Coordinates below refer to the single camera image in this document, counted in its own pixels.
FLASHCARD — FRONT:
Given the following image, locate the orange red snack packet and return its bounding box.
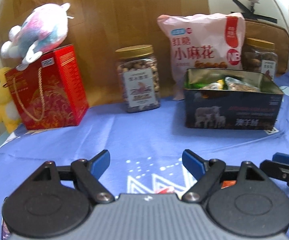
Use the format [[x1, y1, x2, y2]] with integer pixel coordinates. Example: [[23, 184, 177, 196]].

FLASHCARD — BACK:
[[221, 180, 236, 189]]

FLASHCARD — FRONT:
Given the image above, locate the dark sheep tin box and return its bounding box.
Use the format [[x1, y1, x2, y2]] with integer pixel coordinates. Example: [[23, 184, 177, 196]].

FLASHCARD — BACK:
[[184, 68, 284, 130]]

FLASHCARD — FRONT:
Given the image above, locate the yellow duck plush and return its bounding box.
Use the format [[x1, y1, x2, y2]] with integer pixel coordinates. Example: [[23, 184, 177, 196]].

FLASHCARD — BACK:
[[0, 67, 22, 134]]

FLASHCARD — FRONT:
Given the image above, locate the blue patterned tablecloth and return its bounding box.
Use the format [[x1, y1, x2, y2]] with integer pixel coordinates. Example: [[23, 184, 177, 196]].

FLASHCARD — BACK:
[[0, 73, 289, 238]]

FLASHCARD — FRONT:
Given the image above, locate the yellow clear snack packet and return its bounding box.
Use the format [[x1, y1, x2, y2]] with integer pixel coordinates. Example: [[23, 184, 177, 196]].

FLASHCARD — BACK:
[[201, 76, 260, 93]]

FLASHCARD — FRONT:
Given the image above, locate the red gift box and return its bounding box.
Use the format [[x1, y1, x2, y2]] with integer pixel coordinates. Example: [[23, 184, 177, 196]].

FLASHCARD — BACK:
[[5, 44, 89, 130]]

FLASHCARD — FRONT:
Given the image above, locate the walnut jar gold lid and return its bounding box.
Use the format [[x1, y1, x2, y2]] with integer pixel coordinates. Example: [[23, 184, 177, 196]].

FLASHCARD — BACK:
[[241, 37, 278, 80]]

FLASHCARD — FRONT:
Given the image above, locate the brown seat cushion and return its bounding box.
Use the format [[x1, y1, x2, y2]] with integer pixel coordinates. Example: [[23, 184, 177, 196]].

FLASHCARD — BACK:
[[245, 19, 289, 75]]

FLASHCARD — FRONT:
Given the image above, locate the pink snack bag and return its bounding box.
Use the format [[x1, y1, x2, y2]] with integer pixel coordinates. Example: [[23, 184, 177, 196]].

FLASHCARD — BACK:
[[157, 12, 246, 100]]

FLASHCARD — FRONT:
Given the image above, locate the nut jar gold lid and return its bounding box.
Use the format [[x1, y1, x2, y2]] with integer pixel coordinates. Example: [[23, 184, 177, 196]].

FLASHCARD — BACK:
[[115, 44, 160, 113]]

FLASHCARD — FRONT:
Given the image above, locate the black stand base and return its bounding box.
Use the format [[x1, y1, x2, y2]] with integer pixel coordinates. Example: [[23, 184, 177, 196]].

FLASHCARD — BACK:
[[232, 0, 277, 25]]

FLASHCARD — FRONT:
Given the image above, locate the pink blue plush toy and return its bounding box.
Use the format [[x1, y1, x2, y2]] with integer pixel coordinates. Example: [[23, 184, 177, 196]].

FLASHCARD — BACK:
[[0, 3, 73, 67]]

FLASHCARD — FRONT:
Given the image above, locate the wooden board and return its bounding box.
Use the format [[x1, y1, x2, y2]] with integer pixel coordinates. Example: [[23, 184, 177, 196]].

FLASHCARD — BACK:
[[0, 0, 209, 106]]

